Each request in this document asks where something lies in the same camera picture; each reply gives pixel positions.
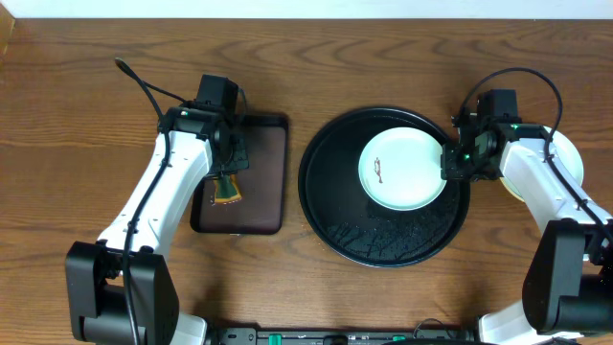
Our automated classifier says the light green plate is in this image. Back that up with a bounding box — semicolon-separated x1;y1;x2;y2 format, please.
357;127;446;211

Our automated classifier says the yellow plate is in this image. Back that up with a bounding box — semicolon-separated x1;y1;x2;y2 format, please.
500;177;524;202

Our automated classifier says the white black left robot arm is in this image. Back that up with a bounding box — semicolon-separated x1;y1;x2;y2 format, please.
65;107;248;344

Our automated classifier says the light blue plate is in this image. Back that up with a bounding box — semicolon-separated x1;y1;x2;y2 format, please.
553;131;584;186

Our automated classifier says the black rectangular tray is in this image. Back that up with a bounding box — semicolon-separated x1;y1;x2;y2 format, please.
190;113;288;235

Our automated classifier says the black round tray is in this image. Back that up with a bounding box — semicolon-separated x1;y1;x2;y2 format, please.
298;106;470;267

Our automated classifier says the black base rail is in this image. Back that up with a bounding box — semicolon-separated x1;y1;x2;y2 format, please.
204;328;478;345

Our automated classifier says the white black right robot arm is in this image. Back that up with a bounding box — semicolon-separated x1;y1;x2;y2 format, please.
442;123;612;344

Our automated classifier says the green yellow sponge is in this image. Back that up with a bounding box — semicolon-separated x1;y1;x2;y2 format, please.
214;174;242;204

